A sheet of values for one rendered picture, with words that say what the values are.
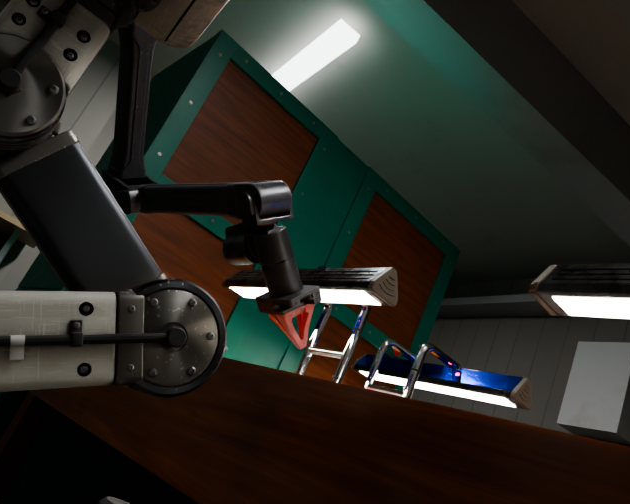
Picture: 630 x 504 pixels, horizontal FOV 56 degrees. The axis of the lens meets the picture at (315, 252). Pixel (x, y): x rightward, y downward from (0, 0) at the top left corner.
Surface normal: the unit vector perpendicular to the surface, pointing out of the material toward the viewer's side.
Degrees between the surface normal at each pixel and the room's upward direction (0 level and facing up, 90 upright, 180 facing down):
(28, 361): 90
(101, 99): 90
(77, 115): 90
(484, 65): 180
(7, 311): 90
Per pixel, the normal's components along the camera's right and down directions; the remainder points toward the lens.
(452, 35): -0.40, 0.85
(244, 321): 0.62, -0.04
